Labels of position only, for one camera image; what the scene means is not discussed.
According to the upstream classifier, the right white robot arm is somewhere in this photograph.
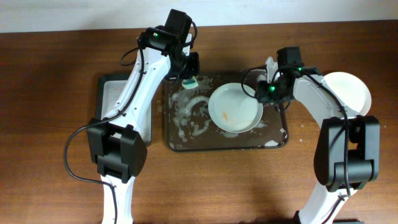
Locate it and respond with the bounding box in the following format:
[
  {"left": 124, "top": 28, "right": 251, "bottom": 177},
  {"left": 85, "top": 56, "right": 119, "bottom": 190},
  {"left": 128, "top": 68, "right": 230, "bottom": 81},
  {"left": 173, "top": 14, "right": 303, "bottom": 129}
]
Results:
[{"left": 255, "top": 67, "right": 380, "bottom": 223}]

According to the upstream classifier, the green sponge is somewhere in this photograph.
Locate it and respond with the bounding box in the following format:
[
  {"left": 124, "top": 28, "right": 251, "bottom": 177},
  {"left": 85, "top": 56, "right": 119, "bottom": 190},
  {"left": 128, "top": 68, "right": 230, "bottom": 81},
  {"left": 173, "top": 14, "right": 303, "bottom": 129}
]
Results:
[{"left": 182, "top": 77, "right": 198, "bottom": 90}]

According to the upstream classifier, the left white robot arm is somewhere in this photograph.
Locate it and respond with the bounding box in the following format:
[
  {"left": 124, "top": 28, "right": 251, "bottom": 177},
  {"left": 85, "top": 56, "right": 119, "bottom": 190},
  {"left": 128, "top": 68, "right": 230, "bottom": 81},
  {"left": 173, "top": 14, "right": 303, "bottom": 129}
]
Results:
[{"left": 87, "top": 26, "right": 199, "bottom": 223}]

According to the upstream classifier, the left black soapy tray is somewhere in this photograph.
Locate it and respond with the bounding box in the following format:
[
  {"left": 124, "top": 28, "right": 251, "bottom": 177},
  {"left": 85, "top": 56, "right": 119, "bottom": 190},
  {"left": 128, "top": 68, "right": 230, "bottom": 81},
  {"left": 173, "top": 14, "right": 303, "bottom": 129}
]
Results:
[{"left": 95, "top": 72, "right": 152, "bottom": 146}]

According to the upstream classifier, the white plate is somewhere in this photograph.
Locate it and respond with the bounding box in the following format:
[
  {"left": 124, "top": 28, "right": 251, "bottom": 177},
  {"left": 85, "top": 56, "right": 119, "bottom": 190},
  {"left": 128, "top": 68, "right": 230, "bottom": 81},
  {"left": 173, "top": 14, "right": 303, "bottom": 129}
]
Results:
[
  {"left": 208, "top": 83, "right": 263, "bottom": 133},
  {"left": 324, "top": 72, "right": 372, "bottom": 116}
]

